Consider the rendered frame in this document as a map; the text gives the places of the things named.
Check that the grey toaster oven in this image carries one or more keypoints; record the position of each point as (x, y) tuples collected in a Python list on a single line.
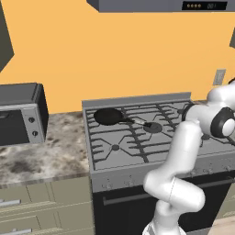
[(18, 101)]

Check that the grey wall socket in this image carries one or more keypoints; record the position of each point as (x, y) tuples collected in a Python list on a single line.
[(219, 77)]

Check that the grey range hood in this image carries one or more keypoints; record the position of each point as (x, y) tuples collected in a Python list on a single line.
[(137, 5)]

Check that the black frying pan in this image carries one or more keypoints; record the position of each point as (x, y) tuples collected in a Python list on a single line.
[(107, 116)]

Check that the grey gas hob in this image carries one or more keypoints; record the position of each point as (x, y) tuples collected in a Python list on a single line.
[(122, 153)]

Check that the dark toaster oven knob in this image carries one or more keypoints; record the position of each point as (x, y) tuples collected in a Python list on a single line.
[(31, 119), (35, 133)]

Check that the beige cupboard door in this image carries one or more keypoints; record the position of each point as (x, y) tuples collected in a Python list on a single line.
[(229, 202)]

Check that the black oven door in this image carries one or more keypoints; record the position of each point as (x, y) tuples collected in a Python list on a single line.
[(125, 217)]

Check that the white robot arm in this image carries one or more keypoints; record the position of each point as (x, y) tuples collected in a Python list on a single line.
[(183, 153)]

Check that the beige drawer front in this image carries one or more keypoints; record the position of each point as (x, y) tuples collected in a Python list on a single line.
[(33, 197), (39, 225), (73, 191)]

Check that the grey stove knob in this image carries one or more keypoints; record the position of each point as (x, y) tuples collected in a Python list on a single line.
[(107, 185), (210, 170), (228, 167), (128, 183), (193, 173)]

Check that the olive wall cupboard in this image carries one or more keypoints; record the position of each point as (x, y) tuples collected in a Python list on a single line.
[(4, 36), (232, 39)]

